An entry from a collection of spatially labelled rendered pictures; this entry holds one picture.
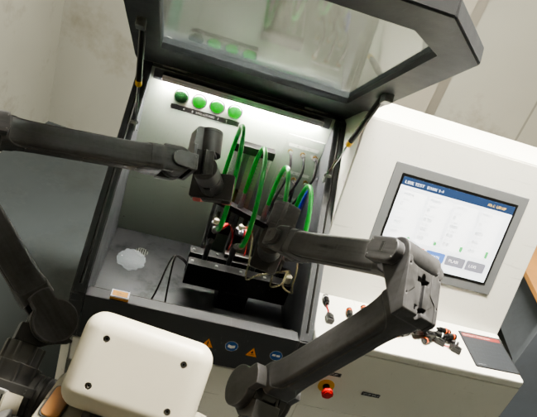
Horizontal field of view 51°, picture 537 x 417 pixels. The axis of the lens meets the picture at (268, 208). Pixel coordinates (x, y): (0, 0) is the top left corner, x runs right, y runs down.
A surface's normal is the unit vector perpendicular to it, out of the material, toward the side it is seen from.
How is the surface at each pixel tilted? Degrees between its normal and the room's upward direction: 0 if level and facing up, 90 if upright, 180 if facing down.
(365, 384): 90
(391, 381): 90
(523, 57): 90
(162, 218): 90
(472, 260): 76
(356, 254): 72
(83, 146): 45
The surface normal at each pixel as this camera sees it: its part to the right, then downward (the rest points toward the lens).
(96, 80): -0.13, 0.45
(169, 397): 0.11, -0.23
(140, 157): 0.35, -0.22
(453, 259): 0.11, 0.29
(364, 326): -0.78, -0.43
